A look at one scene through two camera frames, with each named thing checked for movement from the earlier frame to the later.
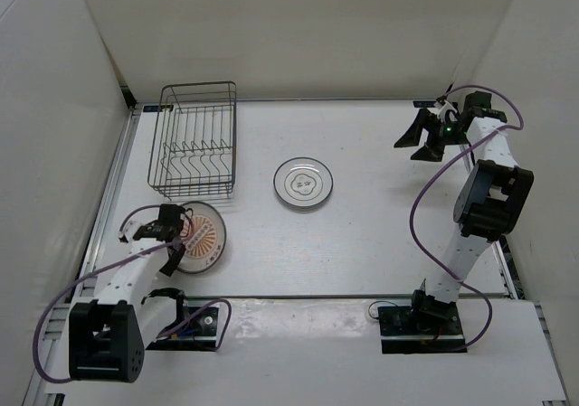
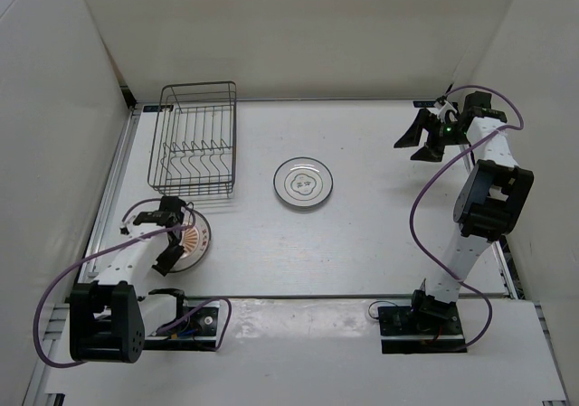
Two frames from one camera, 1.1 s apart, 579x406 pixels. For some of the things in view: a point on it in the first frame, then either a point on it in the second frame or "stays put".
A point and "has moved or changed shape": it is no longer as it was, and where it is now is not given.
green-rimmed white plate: x=305 y=182 stays put
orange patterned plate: x=204 y=235 has moved or changed shape
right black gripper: x=430 y=152 stays put
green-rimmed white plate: x=303 y=181 stays put
